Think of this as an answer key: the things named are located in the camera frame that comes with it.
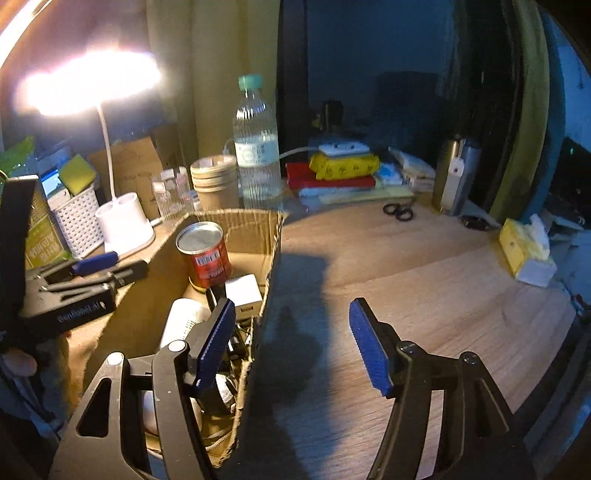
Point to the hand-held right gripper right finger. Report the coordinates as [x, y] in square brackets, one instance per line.
[369, 353]

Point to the yellow curtain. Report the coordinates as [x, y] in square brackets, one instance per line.
[531, 115]
[217, 46]

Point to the white tissue packs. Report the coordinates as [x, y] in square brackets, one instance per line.
[411, 168]

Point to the brown cardboard sheet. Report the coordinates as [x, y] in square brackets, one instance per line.
[134, 161]

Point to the black scissors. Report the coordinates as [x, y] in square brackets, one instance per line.
[398, 211]

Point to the black wrist watch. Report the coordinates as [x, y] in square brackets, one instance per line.
[226, 392]

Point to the dark glass window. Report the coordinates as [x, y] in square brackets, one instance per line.
[369, 69]

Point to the bagged sleeve of paper cups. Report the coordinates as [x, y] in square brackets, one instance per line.
[44, 240]

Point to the person's left forearm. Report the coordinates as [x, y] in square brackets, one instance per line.
[27, 415]

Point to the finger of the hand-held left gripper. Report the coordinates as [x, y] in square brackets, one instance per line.
[94, 263]
[131, 270]

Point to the steel thermos flask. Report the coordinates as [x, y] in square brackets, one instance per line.
[455, 184]

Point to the stack of brown paper cups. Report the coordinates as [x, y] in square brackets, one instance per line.
[214, 189]

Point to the person's left hand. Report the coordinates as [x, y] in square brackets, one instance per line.
[18, 364]

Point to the white power bank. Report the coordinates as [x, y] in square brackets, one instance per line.
[344, 148]

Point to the white desk lamp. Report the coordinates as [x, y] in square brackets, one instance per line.
[92, 83]

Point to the yellow tissue box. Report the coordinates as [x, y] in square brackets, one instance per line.
[521, 249]

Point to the yellow wet wipes pack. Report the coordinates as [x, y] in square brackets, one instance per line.
[344, 167]

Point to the teal curtain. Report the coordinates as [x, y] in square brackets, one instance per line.
[556, 115]

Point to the red tin can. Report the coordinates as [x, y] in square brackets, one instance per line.
[207, 263]

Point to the yellow sponge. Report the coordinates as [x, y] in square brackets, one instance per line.
[76, 174]

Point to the small black fob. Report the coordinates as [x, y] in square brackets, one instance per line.
[475, 222]

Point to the red book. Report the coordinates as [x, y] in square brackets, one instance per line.
[300, 177]

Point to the white pill bottle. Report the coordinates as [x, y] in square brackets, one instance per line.
[184, 318]

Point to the white earbud case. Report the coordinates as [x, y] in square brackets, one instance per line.
[150, 410]

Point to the smartphone with lit screen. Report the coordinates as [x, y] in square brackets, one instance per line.
[51, 184]

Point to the cardboard box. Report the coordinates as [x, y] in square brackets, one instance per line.
[249, 235]

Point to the pale green folder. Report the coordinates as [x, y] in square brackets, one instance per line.
[364, 196]

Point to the clear water bottle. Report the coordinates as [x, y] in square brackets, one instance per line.
[256, 175]

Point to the white charger cube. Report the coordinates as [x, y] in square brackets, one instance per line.
[242, 290]

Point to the white woven basket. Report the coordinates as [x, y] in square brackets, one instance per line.
[76, 221]

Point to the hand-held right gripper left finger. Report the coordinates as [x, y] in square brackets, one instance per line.
[214, 341]

